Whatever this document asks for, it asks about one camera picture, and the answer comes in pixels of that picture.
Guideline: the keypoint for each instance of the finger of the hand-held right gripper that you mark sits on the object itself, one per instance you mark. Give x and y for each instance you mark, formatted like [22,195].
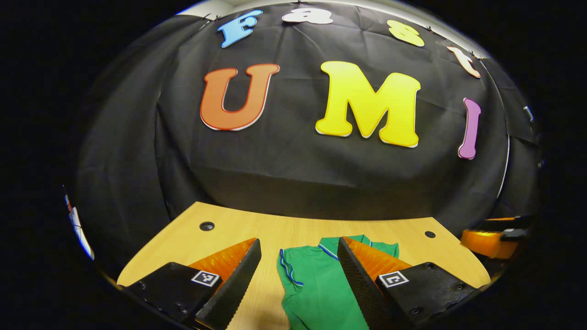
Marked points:
[513,223]
[488,243]

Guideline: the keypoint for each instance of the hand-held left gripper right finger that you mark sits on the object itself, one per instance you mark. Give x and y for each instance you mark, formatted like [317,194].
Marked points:
[362,293]

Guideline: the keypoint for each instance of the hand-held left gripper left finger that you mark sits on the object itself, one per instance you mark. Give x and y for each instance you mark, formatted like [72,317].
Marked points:
[234,293]

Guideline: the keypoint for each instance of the green T-shirt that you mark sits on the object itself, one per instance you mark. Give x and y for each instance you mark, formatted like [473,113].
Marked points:
[316,284]

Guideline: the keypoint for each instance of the black backdrop cloth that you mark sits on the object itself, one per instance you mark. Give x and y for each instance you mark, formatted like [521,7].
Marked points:
[284,160]

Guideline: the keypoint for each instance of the white wall poster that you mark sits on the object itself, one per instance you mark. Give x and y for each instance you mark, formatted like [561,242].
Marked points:
[80,231]

